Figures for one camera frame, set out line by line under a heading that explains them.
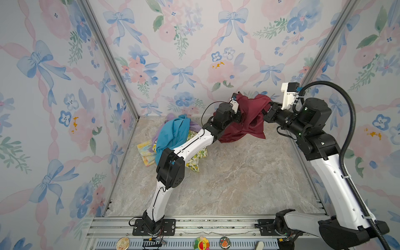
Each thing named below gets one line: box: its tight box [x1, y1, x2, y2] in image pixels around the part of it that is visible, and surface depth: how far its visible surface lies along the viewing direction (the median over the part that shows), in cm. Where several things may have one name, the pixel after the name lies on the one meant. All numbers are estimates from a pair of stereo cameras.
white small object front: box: [258, 241, 265, 250], surface depth 68 cm
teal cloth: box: [155, 114, 192, 166], surface depth 95 cm
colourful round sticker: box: [193, 235, 210, 250], surface depth 70 cm
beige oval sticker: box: [116, 236, 131, 250], surface depth 71 cm
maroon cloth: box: [217, 92, 272, 144], surface depth 63 cm
